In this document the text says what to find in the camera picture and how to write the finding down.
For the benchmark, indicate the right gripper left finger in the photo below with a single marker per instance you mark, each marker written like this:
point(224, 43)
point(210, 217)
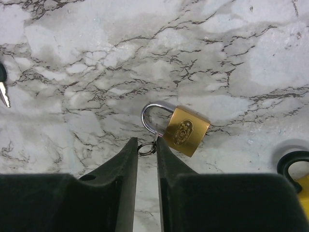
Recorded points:
point(101, 201)

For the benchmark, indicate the orange padlock keys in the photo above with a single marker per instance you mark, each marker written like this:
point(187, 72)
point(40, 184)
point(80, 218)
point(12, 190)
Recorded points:
point(3, 89)

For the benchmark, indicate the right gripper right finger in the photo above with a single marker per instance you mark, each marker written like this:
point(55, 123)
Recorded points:
point(193, 202)

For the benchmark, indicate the yellow padlock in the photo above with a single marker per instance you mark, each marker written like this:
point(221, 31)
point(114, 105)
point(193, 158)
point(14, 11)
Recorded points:
point(294, 166)

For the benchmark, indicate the brass padlock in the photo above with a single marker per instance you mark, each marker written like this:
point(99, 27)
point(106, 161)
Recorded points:
point(185, 130)

